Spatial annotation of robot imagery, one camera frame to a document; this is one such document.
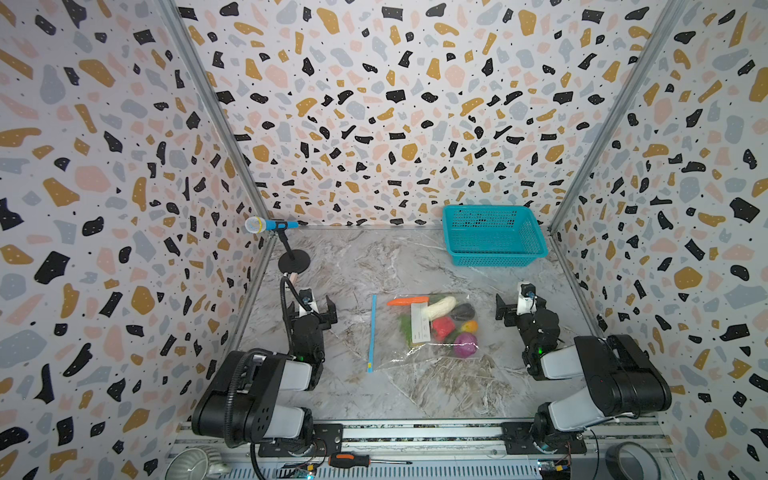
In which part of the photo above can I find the dark avocado toy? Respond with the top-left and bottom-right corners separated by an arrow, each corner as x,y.
449,303 -> 476,322

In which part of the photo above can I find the white radish toy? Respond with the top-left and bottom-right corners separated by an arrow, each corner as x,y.
422,296 -> 457,321

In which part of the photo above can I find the orange carrot toy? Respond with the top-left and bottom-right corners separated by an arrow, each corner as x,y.
387,296 -> 429,306

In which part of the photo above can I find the green lettuce toy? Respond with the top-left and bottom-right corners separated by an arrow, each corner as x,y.
398,315 -> 413,348

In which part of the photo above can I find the clear zip top bag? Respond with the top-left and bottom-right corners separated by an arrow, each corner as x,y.
367,291 -> 494,372

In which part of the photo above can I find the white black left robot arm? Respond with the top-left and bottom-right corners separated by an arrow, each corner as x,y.
191,301 -> 338,455

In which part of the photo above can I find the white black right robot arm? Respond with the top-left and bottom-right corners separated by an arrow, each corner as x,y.
367,283 -> 671,453

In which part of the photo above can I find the black microphone stand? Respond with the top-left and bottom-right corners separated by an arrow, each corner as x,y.
274,220 -> 311,274

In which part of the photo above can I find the teal plastic basket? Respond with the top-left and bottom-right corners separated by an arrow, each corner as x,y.
442,205 -> 548,268

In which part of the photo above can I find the blue microphone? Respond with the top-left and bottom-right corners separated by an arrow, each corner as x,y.
244,216 -> 300,234

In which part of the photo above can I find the grey tape roll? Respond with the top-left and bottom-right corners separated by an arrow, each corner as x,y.
605,442 -> 662,480

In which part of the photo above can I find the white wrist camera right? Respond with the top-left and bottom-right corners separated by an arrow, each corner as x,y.
516,283 -> 537,315

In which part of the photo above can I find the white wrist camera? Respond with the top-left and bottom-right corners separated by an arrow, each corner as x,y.
516,283 -> 537,315
299,289 -> 317,316

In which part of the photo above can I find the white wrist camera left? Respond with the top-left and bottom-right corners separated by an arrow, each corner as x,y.
299,289 -> 317,316

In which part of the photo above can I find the black corrugated cable hose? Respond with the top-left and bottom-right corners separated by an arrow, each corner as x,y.
223,275 -> 307,448

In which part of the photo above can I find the orange handle screwdriver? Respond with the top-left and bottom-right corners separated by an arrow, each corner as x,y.
327,452 -> 413,469

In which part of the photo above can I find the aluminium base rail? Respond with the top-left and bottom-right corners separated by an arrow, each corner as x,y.
168,416 -> 686,479

